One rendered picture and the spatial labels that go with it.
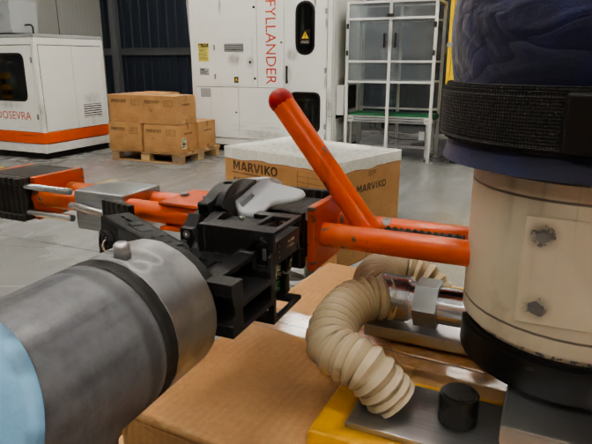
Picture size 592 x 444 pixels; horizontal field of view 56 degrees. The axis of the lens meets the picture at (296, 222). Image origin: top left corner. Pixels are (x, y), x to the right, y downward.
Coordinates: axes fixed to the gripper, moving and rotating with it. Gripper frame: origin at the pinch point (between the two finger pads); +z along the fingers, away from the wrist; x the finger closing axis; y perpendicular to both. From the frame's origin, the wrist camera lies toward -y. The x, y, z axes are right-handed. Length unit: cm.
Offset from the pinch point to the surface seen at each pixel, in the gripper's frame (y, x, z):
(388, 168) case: -28, -25, 162
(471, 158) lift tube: 19.4, 8.7, -7.9
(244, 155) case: -83, -22, 148
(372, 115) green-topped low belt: -191, -60, 727
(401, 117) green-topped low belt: -150, -61, 726
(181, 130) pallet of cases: -413, -76, 584
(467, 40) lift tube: 18.2, 16.3, -6.3
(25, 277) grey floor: -273, -121, 195
